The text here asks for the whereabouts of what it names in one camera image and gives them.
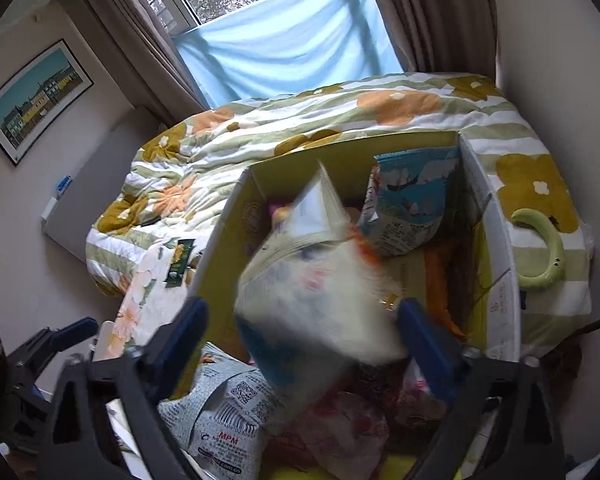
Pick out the pale floral bed sheet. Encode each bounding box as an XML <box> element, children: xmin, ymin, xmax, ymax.
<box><xmin>97</xmin><ymin>237</ymin><xmax>216</xmax><ymax>361</ymax></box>

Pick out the pink and white snack bag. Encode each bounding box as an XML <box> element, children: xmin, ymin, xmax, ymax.
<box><xmin>280</xmin><ymin>389</ymin><xmax>392</xmax><ymax>480</ymax></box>

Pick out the grey leaning panel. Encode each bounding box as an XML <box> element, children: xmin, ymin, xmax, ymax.
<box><xmin>41</xmin><ymin>105</ymin><xmax>167</xmax><ymax>262</ymax></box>

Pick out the dark stick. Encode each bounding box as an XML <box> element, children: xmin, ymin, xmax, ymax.
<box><xmin>570</xmin><ymin>309</ymin><xmax>600</xmax><ymax>337</ymax></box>

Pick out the light blue snack bag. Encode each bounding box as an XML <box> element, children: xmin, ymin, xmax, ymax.
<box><xmin>359</xmin><ymin>146</ymin><xmax>462</xmax><ymax>259</ymax></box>

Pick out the cardboard box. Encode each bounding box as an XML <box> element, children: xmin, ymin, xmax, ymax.
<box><xmin>189</xmin><ymin>129</ymin><xmax>527</xmax><ymax>480</ymax></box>

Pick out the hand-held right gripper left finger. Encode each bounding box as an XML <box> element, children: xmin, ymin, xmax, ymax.
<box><xmin>40</xmin><ymin>296</ymin><xmax>210</xmax><ymax>480</ymax></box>

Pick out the blue and cream snack bag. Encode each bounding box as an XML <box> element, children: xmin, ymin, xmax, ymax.
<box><xmin>234</xmin><ymin>159</ymin><xmax>412</xmax><ymax>412</ymax></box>

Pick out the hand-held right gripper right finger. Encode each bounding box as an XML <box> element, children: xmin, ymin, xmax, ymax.
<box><xmin>396</xmin><ymin>299</ymin><xmax>567</xmax><ymax>480</ymax></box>

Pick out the light green neck fan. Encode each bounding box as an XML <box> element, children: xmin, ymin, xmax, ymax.
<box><xmin>510</xmin><ymin>207</ymin><xmax>567</xmax><ymax>292</ymax></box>

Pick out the floral striped blanket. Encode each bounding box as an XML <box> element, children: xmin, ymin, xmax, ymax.
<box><xmin>85</xmin><ymin>72</ymin><xmax>594</xmax><ymax>362</ymax></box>

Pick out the light blue window cloth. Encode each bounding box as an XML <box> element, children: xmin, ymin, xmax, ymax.
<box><xmin>172</xmin><ymin>0</ymin><xmax>407</xmax><ymax>109</ymax></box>

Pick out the small dark green snack packet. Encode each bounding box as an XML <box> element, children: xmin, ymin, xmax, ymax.
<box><xmin>164</xmin><ymin>237</ymin><xmax>197</xmax><ymax>289</ymax></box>

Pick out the grey newsprint snack bag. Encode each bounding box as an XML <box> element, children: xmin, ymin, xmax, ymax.
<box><xmin>156</xmin><ymin>344</ymin><xmax>283</xmax><ymax>480</ymax></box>

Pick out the brown curtain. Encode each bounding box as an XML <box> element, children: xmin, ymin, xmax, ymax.
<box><xmin>77</xmin><ymin>0</ymin><xmax>208</xmax><ymax>128</ymax></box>
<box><xmin>362</xmin><ymin>0</ymin><xmax>502</xmax><ymax>83</ymax></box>

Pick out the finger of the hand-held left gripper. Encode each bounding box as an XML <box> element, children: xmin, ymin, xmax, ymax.
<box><xmin>14</xmin><ymin>316</ymin><xmax>101</xmax><ymax>377</ymax></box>

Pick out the framed wall picture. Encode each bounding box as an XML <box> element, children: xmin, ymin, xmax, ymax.
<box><xmin>0</xmin><ymin>39</ymin><xmax>94</xmax><ymax>167</ymax></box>

